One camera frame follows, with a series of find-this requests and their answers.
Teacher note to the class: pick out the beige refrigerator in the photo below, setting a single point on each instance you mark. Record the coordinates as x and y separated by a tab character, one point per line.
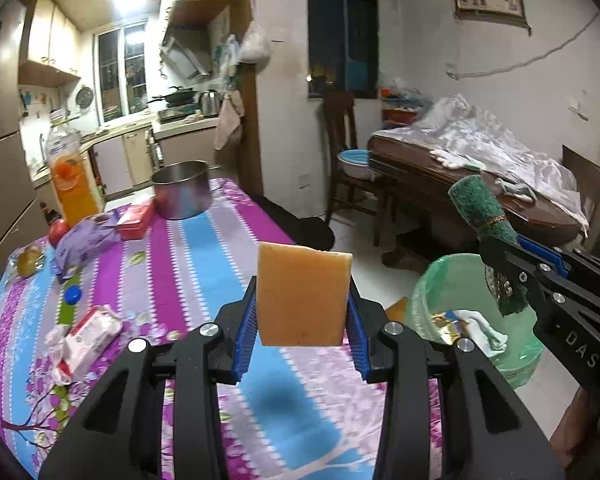
5	175

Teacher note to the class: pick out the dark room window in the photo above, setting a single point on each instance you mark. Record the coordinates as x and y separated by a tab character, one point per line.
330	35

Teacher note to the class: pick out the blue plastic basin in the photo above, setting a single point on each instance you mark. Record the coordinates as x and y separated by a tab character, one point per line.
355	160

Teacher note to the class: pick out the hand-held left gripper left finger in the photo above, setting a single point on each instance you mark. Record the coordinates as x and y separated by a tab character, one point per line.
245	340

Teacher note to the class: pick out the dark wooden table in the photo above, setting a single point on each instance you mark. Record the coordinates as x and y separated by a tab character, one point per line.
430	175

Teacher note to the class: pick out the purple wipes packet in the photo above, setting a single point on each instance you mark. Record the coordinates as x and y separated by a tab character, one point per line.
85	240

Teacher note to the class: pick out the clear hanging plastic bags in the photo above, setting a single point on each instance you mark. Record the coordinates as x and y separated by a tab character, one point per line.
227	60

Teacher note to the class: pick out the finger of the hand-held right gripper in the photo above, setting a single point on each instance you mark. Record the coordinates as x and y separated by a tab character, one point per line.
545	259
510	262

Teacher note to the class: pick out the blue bottle cap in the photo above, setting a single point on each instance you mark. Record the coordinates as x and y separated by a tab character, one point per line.
73	295

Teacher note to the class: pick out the hanging beige towel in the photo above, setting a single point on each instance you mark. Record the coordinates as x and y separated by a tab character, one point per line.
227	125

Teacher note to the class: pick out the red box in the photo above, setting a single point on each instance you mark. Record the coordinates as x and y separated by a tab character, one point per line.
135	222

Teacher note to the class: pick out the person's right forearm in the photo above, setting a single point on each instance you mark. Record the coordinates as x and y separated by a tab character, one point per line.
572	430

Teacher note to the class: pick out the pale green cloth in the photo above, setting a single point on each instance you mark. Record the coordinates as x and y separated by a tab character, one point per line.
515	189

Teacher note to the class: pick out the floral striped tablecloth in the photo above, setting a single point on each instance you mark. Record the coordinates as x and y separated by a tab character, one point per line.
205	260

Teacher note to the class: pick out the white red packet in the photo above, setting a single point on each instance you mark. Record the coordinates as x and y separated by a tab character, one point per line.
87	340

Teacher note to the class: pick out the yellow sponge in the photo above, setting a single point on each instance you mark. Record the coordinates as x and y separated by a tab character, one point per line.
305	295

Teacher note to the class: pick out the white cloth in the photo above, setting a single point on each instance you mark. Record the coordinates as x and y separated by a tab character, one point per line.
482	332

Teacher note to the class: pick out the red apple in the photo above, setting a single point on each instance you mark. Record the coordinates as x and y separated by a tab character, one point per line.
59	234

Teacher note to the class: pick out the steel pot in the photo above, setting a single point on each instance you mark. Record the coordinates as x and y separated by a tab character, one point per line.
185	195

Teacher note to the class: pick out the green scouring pad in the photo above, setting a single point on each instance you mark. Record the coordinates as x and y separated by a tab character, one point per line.
480	205

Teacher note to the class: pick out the green-lined waste bin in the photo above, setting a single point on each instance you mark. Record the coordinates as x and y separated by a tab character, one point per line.
430	285

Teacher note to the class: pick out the black wok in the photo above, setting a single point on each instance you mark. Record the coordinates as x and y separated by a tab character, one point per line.
180	96

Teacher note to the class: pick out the white hanging plastic bag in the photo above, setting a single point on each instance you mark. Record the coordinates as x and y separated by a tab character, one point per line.
254	47

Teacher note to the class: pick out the steel kettle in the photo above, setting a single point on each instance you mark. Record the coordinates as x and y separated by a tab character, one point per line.
208	103

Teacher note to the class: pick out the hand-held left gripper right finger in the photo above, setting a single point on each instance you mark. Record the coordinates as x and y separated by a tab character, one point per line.
357	340

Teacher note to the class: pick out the kitchen stove counter cabinet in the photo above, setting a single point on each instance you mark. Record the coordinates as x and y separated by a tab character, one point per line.
185	142

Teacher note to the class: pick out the dark wooden chair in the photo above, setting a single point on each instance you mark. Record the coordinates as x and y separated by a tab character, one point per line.
337	125

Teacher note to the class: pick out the kitchen sink counter cabinet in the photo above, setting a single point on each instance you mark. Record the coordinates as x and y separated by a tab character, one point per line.
120	160

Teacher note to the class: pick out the hanging round strainer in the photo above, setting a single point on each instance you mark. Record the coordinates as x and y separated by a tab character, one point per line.
84	97

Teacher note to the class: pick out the bagged brown fruit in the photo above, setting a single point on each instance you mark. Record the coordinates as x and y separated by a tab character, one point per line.
29	262

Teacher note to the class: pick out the orange juice bottle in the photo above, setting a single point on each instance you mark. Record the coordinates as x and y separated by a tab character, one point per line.
75	195

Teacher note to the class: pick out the wooden panel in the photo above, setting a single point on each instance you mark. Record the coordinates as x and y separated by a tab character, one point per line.
585	170

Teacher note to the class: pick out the white crumpled sheet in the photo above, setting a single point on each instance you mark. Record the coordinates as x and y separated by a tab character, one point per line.
485	130

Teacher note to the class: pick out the kitchen window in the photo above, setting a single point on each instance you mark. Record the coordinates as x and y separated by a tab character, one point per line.
115	70

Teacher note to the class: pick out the cluttered plastic crates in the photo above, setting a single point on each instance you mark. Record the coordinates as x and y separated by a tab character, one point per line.
400	105

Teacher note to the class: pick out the range hood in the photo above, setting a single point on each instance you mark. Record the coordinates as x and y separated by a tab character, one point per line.
185	57

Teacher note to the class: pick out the gas stove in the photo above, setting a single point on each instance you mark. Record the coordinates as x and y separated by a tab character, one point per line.
177	115

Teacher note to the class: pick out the orange snack wrapper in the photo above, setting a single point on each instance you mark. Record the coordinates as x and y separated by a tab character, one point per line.
442	325

